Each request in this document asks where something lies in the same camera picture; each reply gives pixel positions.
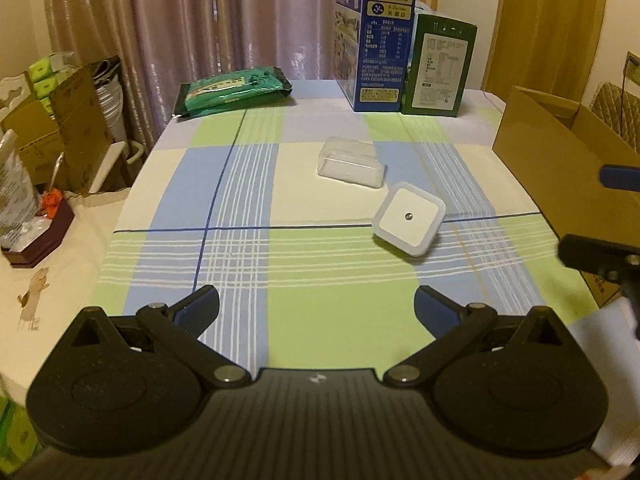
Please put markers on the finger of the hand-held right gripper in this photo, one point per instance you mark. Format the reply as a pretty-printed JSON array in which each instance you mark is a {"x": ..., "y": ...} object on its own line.
[
  {"x": 595, "y": 255},
  {"x": 622, "y": 176}
]

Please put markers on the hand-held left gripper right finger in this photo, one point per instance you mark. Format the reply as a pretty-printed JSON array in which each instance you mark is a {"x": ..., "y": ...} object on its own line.
[{"x": 435, "y": 310}]

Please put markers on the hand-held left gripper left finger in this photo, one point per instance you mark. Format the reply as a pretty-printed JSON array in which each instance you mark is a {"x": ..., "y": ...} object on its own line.
[{"x": 200, "y": 305}]

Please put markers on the white square night light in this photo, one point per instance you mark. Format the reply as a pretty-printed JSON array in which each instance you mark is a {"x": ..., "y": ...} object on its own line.
[{"x": 407, "y": 220}]

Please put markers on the desktop with checked tablecloth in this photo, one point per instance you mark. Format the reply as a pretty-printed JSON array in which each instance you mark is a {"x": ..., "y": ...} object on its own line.
[{"x": 310, "y": 280}]

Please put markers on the chair with quilted cushion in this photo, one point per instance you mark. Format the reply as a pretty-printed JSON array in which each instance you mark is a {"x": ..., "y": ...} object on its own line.
[{"x": 617, "y": 110}]

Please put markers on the white paper stack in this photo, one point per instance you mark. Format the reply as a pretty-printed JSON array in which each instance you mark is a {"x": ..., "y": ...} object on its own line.
[{"x": 615, "y": 385}]

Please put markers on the beige printed cloth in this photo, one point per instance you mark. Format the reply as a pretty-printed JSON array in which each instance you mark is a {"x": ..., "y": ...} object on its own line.
[{"x": 60, "y": 290}]

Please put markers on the dark brown tray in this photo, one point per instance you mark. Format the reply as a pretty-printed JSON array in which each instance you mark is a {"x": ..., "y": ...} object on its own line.
[{"x": 40, "y": 245}]

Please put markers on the clear plastic box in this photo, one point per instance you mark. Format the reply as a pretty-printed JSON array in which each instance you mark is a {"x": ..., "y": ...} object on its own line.
[{"x": 350, "y": 160}]

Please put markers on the small orange object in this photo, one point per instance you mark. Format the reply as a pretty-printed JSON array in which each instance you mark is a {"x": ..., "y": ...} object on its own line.
[{"x": 51, "y": 202}]

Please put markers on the metal spoon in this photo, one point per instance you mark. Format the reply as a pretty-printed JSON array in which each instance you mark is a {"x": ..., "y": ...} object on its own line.
[{"x": 57, "y": 170}]

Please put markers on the tall green carton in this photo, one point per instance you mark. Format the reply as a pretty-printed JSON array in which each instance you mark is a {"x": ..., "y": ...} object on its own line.
[{"x": 440, "y": 70}]

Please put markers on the plain brown cardboard box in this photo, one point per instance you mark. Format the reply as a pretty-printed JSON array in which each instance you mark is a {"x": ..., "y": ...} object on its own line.
[{"x": 82, "y": 125}]

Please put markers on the green wet wipes pack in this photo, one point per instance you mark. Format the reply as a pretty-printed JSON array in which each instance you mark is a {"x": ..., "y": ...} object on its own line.
[{"x": 230, "y": 90}]

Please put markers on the crumpled white plastic bag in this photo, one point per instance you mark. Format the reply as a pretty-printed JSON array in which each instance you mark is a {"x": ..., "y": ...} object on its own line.
[{"x": 15, "y": 190}]

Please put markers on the white plastic bucket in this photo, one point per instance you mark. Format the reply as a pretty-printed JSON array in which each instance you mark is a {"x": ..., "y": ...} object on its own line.
[{"x": 112, "y": 105}]

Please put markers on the cardboard box with white top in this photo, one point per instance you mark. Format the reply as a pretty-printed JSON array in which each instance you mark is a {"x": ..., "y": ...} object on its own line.
[{"x": 30, "y": 145}]

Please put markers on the tall blue carton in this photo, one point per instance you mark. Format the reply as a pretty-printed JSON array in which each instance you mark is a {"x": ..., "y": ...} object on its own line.
[{"x": 380, "y": 50}]

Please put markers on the green tissue packs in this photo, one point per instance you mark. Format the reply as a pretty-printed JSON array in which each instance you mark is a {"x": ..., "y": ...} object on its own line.
[{"x": 47, "y": 72}]

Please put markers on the pink-brown curtain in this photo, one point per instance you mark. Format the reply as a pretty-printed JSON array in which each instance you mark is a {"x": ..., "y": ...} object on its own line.
[{"x": 200, "y": 15}]

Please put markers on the wall socket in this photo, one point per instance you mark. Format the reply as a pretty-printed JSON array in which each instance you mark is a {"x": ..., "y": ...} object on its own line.
[{"x": 634, "y": 67}]

